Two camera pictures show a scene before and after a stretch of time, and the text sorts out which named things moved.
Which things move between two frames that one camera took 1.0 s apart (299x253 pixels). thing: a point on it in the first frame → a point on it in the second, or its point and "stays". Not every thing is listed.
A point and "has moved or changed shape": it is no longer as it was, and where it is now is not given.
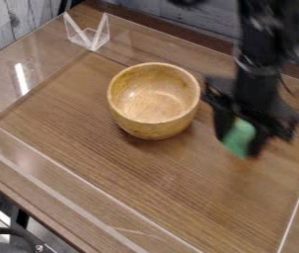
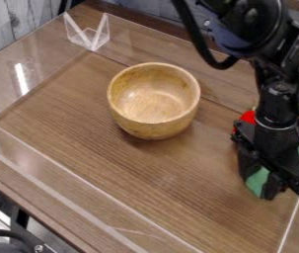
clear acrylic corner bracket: x=89 y=39 stays
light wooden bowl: x=153 y=100 stays
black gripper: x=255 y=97 → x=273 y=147
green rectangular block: x=240 y=137 has moved or changed shape
